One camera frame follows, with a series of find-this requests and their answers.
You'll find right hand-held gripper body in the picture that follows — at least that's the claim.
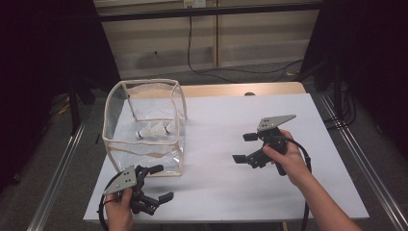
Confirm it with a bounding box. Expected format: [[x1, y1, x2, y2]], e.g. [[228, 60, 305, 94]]
[[253, 114, 297, 177]]

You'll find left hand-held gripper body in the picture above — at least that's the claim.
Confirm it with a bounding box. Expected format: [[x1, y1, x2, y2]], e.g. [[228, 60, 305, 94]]
[[104, 164, 161, 216]]

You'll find clear bag with beige trim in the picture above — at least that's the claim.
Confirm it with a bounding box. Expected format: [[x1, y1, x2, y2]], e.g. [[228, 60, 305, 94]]
[[101, 78, 189, 178]]

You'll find small clear plastic packet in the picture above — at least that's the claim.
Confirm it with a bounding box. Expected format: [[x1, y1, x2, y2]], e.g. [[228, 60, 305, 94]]
[[136, 123, 159, 141]]

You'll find white shuttlecock with blue band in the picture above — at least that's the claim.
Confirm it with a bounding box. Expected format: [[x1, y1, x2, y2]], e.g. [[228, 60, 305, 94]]
[[152, 120, 177, 137]]

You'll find person's left hand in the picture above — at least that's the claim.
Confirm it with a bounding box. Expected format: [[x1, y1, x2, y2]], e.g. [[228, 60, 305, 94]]
[[104, 188, 135, 231]]

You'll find person's right hand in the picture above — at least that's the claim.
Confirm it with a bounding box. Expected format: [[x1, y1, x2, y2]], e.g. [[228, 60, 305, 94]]
[[262, 129, 312, 187]]

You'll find wooden table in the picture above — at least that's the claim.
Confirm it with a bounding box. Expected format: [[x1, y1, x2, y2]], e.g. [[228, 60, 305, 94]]
[[125, 81, 308, 99]]

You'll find black metal stand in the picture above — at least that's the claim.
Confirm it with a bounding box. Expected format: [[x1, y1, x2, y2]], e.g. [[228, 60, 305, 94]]
[[67, 62, 83, 136], [332, 60, 344, 120]]

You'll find beige cabinet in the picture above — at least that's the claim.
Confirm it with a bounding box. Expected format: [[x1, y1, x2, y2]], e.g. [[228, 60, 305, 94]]
[[93, 0, 322, 80]]

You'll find black curtain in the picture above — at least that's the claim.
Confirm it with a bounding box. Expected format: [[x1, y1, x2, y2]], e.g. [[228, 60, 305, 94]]
[[0, 0, 122, 193], [299, 0, 408, 159]]

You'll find left hand-held gripper black cable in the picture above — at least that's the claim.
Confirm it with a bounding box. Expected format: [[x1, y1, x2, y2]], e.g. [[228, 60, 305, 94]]
[[97, 174, 127, 231]]

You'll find hand-held gripper black cable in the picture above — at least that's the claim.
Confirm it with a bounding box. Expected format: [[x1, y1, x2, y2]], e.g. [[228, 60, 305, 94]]
[[272, 135, 313, 231], [97, 174, 127, 231]]

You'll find right hand-held gripper black cable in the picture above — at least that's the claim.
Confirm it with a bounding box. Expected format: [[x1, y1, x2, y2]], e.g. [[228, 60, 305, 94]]
[[272, 135, 313, 231]]

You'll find metal floor rail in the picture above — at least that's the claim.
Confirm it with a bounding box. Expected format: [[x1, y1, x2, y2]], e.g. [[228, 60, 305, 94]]
[[319, 93, 408, 231], [26, 117, 89, 231]]

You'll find bundle of black floor cables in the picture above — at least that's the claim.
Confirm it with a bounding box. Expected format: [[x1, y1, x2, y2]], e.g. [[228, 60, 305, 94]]
[[322, 81, 358, 130]]

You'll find black power cable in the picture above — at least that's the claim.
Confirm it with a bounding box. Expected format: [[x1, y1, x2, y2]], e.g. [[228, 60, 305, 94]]
[[186, 7, 304, 83]]

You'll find white wall socket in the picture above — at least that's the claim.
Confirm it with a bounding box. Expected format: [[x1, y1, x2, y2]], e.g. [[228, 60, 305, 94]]
[[183, 0, 207, 10]]

